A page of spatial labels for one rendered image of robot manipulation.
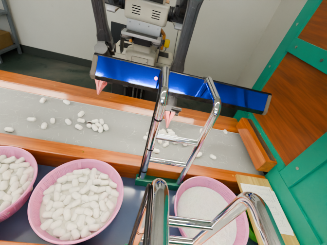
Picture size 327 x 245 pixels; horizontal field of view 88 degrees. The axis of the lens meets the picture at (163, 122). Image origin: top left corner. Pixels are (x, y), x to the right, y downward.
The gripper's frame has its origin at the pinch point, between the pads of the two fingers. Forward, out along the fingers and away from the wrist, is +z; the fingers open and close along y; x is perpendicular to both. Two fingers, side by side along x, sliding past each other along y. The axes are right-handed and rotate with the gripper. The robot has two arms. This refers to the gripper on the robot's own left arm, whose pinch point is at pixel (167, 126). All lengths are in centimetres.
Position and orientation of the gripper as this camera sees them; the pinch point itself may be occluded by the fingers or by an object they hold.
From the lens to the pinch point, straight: 79.9
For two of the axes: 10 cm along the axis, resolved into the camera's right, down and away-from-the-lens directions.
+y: 9.8, 1.8, 1.2
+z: -1.6, 9.7, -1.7
